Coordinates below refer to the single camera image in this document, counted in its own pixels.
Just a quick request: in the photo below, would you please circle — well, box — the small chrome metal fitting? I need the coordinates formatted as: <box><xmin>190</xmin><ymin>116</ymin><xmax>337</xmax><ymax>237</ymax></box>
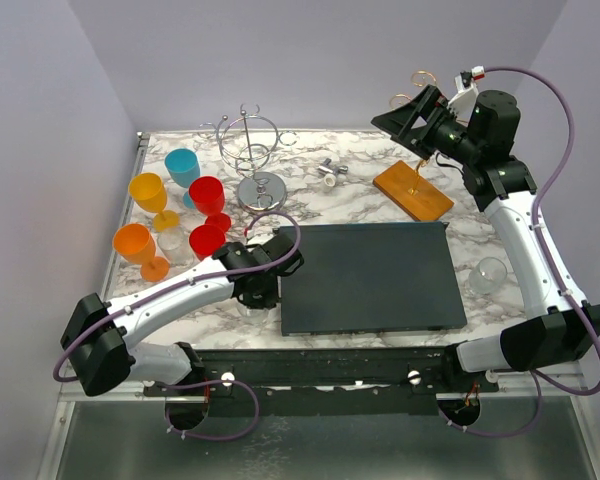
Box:
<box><xmin>317</xmin><ymin>158</ymin><xmax>349</xmax><ymax>176</ymax></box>

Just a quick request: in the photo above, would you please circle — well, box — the orange plastic wine glass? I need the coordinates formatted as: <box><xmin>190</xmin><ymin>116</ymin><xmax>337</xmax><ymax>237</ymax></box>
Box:
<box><xmin>112</xmin><ymin>223</ymin><xmax>170</xmax><ymax>283</ymax></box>

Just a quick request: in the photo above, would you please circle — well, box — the red plastic wine glass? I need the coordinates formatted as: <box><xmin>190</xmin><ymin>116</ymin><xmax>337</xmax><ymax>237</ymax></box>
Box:
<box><xmin>189</xmin><ymin>224</ymin><xmax>226</xmax><ymax>260</ymax></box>

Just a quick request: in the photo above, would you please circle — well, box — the clear textured wine glass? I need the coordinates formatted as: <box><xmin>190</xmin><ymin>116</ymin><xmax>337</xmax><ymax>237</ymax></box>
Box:
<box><xmin>157</xmin><ymin>226</ymin><xmax>192</xmax><ymax>266</ymax></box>

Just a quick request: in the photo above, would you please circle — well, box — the yellow plastic wine glass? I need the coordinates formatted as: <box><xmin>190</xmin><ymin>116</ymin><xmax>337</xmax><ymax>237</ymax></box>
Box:
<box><xmin>128</xmin><ymin>172</ymin><xmax>180</xmax><ymax>232</ymax></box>

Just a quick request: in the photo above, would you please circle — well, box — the chrome wine glass rack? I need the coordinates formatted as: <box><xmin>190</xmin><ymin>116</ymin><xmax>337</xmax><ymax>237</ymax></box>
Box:
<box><xmin>199</xmin><ymin>103</ymin><xmax>297</xmax><ymax>214</ymax></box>

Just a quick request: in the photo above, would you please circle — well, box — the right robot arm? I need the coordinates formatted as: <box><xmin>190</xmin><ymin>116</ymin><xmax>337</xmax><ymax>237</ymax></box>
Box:
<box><xmin>371</xmin><ymin>85</ymin><xmax>600</xmax><ymax>392</ymax></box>

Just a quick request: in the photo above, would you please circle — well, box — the aluminium extrusion rail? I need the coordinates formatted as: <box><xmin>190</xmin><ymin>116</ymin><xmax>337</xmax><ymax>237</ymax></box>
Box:
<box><xmin>494</xmin><ymin>363</ymin><xmax>588</xmax><ymax>396</ymax></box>

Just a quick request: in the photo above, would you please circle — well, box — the blue plastic wine glass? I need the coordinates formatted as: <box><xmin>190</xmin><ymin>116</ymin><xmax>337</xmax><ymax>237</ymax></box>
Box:
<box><xmin>164</xmin><ymin>148</ymin><xmax>200</xmax><ymax>209</ymax></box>

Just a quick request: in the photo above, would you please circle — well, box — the gold wire wooden-base rack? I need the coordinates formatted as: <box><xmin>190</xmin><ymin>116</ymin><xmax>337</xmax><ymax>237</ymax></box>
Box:
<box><xmin>372</xmin><ymin>70</ymin><xmax>455</xmax><ymax>222</ymax></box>

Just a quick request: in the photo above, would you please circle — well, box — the dark grey flat box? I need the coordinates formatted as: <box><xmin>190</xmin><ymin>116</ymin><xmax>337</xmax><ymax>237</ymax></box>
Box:
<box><xmin>280</xmin><ymin>222</ymin><xmax>467</xmax><ymax>336</ymax></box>

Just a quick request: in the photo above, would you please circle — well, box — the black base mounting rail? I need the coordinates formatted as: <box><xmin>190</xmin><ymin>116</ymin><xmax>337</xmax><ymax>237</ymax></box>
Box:
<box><xmin>143</xmin><ymin>347</ymin><xmax>498</xmax><ymax>417</ymax></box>

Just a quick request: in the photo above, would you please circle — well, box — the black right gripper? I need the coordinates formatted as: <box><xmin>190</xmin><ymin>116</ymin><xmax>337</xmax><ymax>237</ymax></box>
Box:
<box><xmin>372</xmin><ymin>84</ymin><xmax>482</xmax><ymax>165</ymax></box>

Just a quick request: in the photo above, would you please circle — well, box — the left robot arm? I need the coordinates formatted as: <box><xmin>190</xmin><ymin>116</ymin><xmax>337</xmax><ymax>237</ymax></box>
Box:
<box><xmin>60</xmin><ymin>234</ymin><xmax>304</xmax><ymax>397</ymax></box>

